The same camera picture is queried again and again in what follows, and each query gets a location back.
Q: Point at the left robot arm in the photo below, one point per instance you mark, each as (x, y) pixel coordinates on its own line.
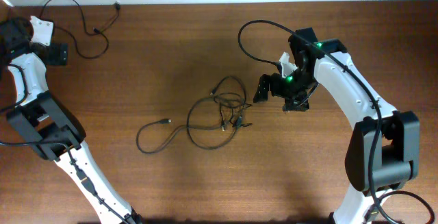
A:
(47, 126)

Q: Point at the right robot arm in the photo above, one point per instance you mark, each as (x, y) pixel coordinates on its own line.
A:
(383, 153)

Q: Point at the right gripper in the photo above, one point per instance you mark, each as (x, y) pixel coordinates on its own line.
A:
(277, 89)

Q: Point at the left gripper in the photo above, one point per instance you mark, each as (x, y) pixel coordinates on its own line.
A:
(58, 53)

